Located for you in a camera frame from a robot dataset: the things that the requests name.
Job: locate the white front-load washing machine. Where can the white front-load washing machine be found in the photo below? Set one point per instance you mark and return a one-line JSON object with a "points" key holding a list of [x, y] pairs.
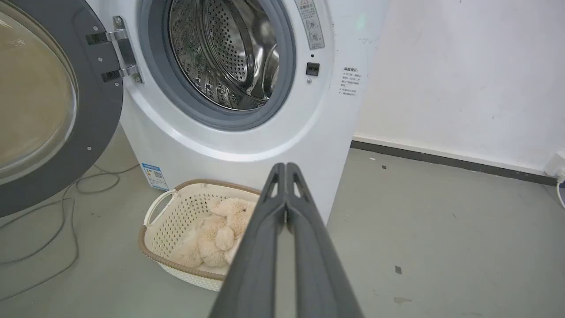
{"points": [[247, 132]]}

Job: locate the cream perforated laundry basket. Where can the cream perforated laundry basket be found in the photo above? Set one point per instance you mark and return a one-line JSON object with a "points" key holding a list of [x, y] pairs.
{"points": [[176, 221]]}

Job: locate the cream plush toy animal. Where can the cream plush toy animal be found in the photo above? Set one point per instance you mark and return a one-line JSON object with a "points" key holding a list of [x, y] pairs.
{"points": [[220, 234]]}

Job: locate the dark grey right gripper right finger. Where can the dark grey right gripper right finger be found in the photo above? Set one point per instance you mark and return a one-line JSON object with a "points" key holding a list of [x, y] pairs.
{"points": [[318, 265]]}

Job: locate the grey round washing machine door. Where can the grey round washing machine door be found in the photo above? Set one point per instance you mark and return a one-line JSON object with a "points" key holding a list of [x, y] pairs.
{"points": [[53, 106]]}

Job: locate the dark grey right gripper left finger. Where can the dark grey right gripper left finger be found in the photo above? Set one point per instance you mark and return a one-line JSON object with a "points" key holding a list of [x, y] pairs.
{"points": [[256, 256]]}

